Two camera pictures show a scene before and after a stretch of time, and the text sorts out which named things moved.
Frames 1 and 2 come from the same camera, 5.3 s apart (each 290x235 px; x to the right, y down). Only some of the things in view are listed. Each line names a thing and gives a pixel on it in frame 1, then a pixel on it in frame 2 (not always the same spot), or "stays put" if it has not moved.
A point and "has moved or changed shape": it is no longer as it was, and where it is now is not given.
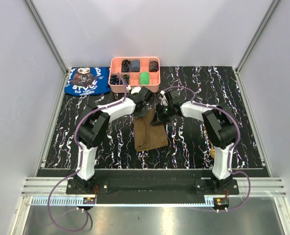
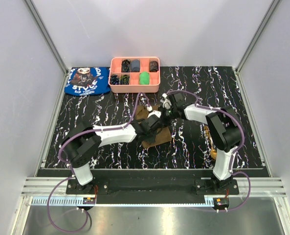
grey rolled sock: [135, 65] stays put
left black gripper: [140, 115] -> [151, 140]
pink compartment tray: [135, 71] stays put
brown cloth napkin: [147, 136] has moved or changed shape
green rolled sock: [144, 78] stays put
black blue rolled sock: [114, 79] stays put
